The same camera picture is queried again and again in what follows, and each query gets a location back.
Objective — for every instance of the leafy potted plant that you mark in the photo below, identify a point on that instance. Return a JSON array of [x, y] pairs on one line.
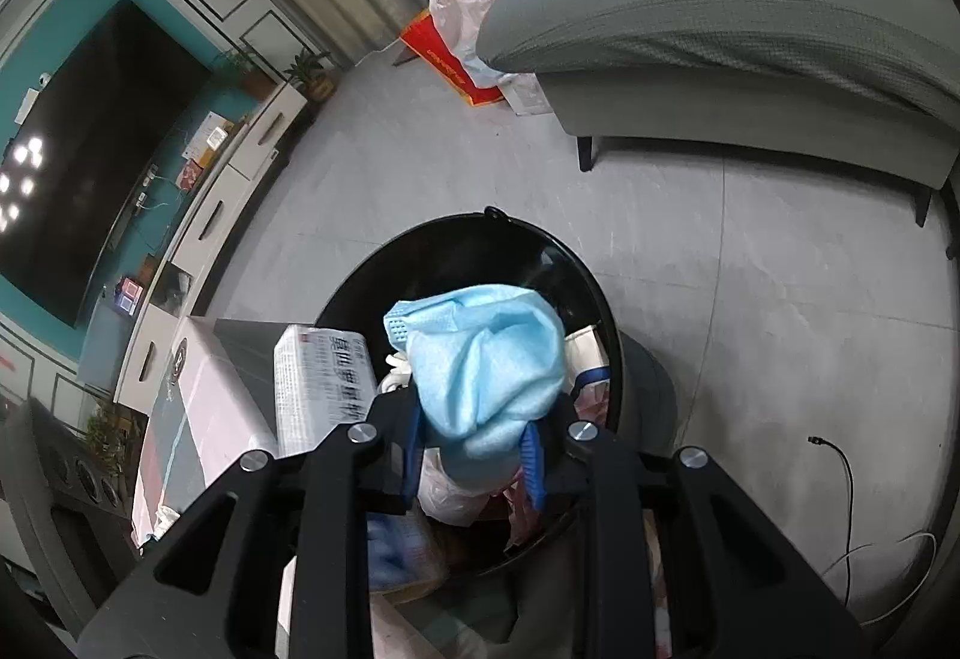
[[109, 438]]

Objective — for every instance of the white television cabinet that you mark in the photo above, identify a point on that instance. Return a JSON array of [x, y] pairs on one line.
[[217, 209]]

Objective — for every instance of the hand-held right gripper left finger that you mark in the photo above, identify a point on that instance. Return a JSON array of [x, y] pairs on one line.
[[411, 471]]

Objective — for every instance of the black speaker cabinet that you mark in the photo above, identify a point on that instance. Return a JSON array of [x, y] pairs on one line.
[[45, 479]]

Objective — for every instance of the white blue container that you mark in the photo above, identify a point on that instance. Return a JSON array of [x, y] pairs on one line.
[[586, 352]]

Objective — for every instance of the white cardboard box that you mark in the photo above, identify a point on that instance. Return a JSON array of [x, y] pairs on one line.
[[210, 138]]

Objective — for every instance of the black television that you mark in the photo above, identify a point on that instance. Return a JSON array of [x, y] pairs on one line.
[[90, 164]]

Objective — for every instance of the black trash bin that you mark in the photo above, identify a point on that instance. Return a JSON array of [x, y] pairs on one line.
[[465, 254]]

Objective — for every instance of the blue face mask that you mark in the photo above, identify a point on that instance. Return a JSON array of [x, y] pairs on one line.
[[480, 367]]

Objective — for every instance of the white tissue packet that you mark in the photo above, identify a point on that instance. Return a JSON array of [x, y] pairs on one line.
[[319, 382]]

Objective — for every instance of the crumpled white plastic bag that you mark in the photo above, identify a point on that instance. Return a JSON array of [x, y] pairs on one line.
[[454, 498]]

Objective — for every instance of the potted plant in red pot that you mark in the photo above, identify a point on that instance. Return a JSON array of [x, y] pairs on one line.
[[244, 70]]

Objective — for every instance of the potted plant in brown pot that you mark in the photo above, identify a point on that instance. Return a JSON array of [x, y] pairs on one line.
[[311, 74]]

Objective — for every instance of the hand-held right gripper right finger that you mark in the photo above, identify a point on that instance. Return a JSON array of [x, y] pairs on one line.
[[532, 464]]

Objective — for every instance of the grey sofa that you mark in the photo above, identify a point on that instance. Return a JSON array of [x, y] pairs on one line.
[[712, 29]]

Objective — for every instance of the red paper bag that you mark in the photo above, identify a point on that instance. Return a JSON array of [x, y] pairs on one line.
[[442, 59]]

